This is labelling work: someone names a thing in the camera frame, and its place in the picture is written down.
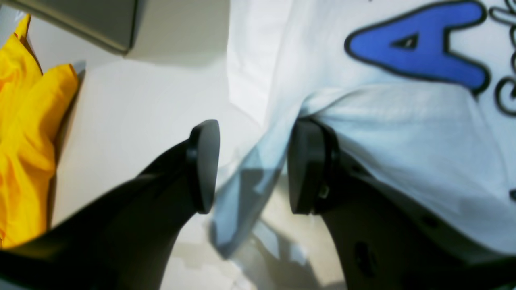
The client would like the grey storage bin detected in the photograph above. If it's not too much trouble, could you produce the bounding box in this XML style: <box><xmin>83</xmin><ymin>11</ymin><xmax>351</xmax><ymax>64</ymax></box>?
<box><xmin>1</xmin><ymin>0</ymin><xmax>138</xmax><ymax>55</ymax></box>

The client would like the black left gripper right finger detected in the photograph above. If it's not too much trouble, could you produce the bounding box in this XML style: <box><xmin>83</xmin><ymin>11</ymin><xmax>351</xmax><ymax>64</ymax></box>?
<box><xmin>287</xmin><ymin>119</ymin><xmax>516</xmax><ymax>290</ymax></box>

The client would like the yellow cloth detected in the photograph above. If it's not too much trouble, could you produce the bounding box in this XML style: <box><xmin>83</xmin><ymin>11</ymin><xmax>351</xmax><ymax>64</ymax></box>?
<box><xmin>0</xmin><ymin>14</ymin><xmax>79</xmax><ymax>249</ymax></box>

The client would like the white printed t-shirt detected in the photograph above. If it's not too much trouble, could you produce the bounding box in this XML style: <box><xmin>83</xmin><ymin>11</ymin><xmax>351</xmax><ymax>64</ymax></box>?
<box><xmin>210</xmin><ymin>0</ymin><xmax>516</xmax><ymax>257</ymax></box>

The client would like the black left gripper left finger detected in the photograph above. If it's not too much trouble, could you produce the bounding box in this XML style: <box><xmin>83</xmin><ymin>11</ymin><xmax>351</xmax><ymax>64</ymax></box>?
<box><xmin>1</xmin><ymin>120</ymin><xmax>221</xmax><ymax>290</ymax></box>

